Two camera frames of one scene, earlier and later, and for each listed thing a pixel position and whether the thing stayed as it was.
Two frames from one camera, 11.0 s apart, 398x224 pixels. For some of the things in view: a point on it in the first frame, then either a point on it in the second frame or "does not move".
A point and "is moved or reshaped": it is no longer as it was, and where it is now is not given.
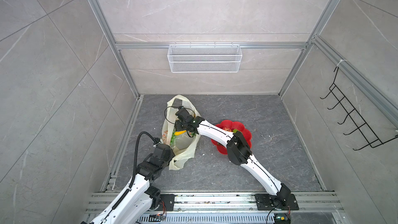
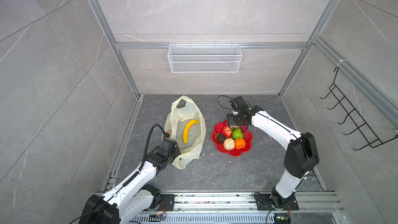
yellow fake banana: x=179 y=133 is moved or reshaped
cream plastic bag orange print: x=183 y=144 does not move
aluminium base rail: x=226 y=208 does not move
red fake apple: x=226 y=129 does not move
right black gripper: x=176 y=126 to x=229 y=120
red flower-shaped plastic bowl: x=221 y=145 does not move
